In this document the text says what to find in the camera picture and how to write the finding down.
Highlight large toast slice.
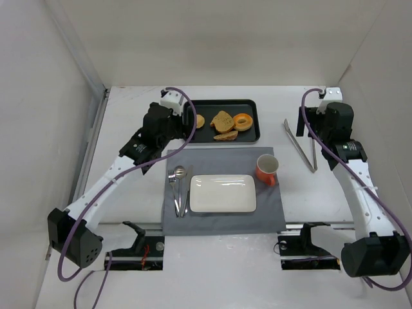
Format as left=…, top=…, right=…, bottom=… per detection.
left=210, top=111, right=235, bottom=134

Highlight metal tongs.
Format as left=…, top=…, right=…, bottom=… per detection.
left=283, top=118, right=319, bottom=173

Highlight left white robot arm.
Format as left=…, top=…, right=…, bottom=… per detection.
left=48, top=102, right=196, bottom=274

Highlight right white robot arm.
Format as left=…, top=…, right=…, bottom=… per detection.
left=296, top=102, right=410, bottom=277

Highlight small bread slice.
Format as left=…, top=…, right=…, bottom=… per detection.
left=214, top=130, right=238, bottom=141

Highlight small round bun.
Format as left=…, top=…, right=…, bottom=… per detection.
left=196, top=114, right=205, bottom=129

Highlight black baking tray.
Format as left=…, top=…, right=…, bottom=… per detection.
left=182, top=99, right=260, bottom=144

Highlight metal fork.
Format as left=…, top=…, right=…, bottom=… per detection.
left=167, top=170, right=180, bottom=218

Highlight metal spoon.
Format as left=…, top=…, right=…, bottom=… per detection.
left=174, top=165, right=187, bottom=218

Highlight orange mug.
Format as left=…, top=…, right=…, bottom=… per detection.
left=255, top=154, right=279, bottom=187

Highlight white rectangular plate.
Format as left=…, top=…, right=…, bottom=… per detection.
left=189, top=174, right=257, bottom=214

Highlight metal knife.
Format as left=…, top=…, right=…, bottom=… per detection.
left=180, top=165, right=193, bottom=218

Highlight grey cloth placemat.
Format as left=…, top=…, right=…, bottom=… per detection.
left=162, top=147, right=286, bottom=236

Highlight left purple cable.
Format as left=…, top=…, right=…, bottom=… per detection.
left=57, top=86, right=198, bottom=309

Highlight purple cable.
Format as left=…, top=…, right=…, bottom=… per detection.
left=301, top=88, right=412, bottom=292
left=57, top=86, right=198, bottom=309

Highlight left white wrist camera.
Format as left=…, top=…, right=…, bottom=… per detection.
left=160, top=90, right=183, bottom=116

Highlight ring bagel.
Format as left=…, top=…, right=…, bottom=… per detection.
left=233, top=113, right=253, bottom=131

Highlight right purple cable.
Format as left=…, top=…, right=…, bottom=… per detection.
left=301, top=88, right=412, bottom=292

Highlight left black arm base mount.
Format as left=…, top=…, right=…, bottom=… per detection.
left=104, top=221, right=165, bottom=271

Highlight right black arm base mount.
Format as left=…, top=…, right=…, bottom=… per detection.
left=273, top=224, right=341, bottom=270

